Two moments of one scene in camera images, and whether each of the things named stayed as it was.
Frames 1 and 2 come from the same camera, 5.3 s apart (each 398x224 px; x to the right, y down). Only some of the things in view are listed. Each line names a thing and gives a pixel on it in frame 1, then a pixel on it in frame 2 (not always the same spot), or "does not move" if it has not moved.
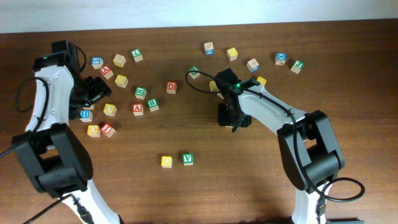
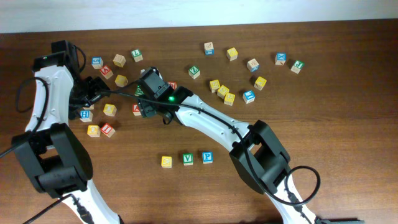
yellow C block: (166, 162) does not move
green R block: (140, 93) does not move
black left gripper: (97, 88) does not move
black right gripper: (232, 118) → (142, 111)
